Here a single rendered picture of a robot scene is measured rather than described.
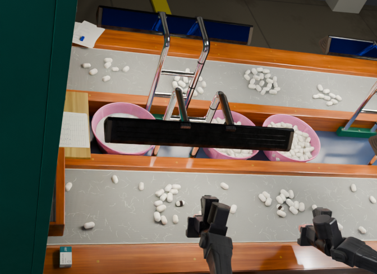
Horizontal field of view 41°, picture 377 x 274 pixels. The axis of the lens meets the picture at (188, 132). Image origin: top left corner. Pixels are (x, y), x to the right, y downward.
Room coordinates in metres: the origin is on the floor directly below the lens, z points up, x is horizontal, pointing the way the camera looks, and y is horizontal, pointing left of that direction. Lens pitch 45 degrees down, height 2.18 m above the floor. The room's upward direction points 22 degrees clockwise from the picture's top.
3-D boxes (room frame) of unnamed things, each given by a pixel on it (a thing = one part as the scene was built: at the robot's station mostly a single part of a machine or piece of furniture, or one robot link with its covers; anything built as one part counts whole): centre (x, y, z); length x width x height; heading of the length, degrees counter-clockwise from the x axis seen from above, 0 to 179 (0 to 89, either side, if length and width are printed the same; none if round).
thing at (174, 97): (1.21, -0.01, 0.90); 0.20 x 0.19 x 0.45; 115
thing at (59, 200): (0.90, 0.33, 0.83); 0.30 x 0.06 x 0.07; 25
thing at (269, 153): (1.63, -0.42, 0.72); 0.27 x 0.27 x 0.10
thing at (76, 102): (1.23, 0.43, 0.77); 0.33 x 0.15 x 0.01; 25
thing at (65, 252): (0.72, 0.20, 0.77); 0.06 x 0.04 x 0.02; 25
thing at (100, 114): (1.32, 0.23, 0.72); 0.27 x 0.27 x 0.10
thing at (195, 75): (1.57, 0.16, 0.90); 0.20 x 0.19 x 0.45; 115
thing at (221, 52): (2.08, -0.08, 0.67); 1.81 x 0.12 x 0.19; 115
